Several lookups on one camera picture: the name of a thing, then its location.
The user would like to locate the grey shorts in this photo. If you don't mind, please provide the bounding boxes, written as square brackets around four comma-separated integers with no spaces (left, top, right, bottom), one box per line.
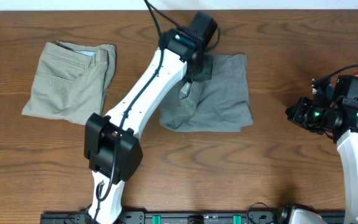
[159,54,253,133]

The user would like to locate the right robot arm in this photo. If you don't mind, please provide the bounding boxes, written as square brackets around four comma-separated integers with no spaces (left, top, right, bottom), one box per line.
[285,97,358,223]

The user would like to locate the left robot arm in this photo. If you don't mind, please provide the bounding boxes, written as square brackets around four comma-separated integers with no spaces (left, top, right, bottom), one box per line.
[84,28,215,223]

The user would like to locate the folded khaki shorts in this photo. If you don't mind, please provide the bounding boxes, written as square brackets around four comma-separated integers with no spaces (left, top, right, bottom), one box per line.
[22,41,116,125]

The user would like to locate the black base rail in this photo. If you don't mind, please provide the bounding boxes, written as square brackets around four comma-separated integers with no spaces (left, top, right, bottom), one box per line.
[40,202,346,224]

